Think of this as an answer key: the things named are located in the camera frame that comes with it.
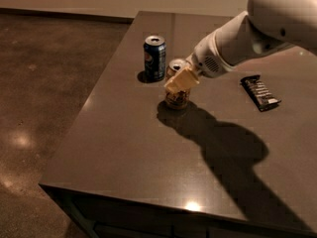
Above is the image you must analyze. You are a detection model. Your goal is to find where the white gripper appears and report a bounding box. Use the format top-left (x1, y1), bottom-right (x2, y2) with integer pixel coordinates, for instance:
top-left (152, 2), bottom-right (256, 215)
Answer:
top-left (163, 28), bottom-right (237, 94)

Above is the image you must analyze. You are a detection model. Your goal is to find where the orange soda can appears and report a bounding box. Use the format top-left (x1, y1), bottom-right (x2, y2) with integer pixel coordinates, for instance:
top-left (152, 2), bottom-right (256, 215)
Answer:
top-left (163, 58), bottom-right (191, 111)

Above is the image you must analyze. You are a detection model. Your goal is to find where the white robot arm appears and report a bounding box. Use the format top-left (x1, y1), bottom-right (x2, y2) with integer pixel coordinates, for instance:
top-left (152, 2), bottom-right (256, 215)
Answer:
top-left (165, 0), bottom-right (317, 93)

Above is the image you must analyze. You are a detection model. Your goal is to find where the blue pepsi can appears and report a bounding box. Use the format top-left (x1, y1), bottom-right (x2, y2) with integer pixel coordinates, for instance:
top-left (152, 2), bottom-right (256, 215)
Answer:
top-left (144, 35), bottom-right (166, 81)

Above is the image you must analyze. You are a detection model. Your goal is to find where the black snack bar wrapper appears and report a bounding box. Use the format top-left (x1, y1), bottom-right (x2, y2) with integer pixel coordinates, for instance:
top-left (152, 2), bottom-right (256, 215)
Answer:
top-left (240, 74), bottom-right (281, 112)

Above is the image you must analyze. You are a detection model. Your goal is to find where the dark table base frame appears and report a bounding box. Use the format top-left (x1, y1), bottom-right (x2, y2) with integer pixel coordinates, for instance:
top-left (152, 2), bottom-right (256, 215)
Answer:
top-left (40, 182), bottom-right (316, 238)

